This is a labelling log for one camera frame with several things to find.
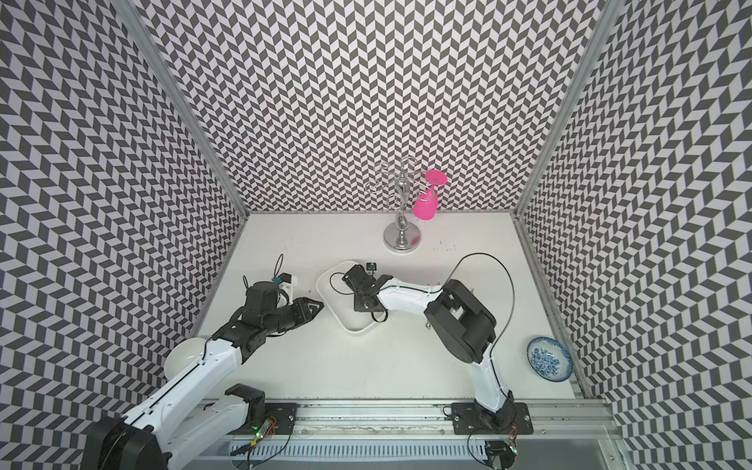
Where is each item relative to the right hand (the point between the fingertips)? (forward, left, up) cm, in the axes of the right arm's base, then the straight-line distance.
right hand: (368, 305), depth 94 cm
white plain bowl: (-17, +50, +5) cm, 53 cm away
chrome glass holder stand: (+27, -12, +2) cm, 30 cm away
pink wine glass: (+28, -20, +19) cm, 39 cm away
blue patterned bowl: (-17, -52, 0) cm, 55 cm away
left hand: (-6, +12, +10) cm, 17 cm away
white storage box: (0, +9, +5) cm, 10 cm away
